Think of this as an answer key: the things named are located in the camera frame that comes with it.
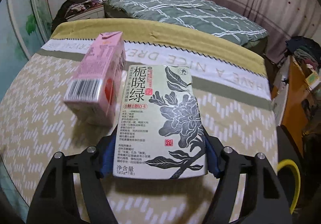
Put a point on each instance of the pink strawberry milk carton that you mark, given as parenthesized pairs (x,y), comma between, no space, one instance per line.
(93,90)

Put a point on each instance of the patterned table cloth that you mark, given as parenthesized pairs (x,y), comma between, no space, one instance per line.
(229,82)

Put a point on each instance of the clothes pile on desk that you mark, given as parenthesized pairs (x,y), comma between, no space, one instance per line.
(304,49)

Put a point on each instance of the wooden side desk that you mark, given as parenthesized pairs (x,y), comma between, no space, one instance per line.
(290,81)

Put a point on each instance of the white floral tea box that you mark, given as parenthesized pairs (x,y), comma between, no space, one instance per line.
(160,133)

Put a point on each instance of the sliding wardrobe door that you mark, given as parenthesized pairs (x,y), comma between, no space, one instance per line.
(25,26)

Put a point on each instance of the dark clothes on nightstand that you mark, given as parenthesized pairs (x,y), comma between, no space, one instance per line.
(71,7)

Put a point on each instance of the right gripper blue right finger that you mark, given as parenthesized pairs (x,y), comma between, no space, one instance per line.
(212,159)

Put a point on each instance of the white nightstand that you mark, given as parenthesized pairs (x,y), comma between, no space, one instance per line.
(91,13)

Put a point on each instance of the yellow rimmed trash bin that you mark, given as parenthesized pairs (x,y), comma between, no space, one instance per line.
(289,176)

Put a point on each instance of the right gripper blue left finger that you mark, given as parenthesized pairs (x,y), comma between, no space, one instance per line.
(106,155)

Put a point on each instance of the green checked duvet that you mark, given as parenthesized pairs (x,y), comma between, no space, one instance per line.
(202,15)

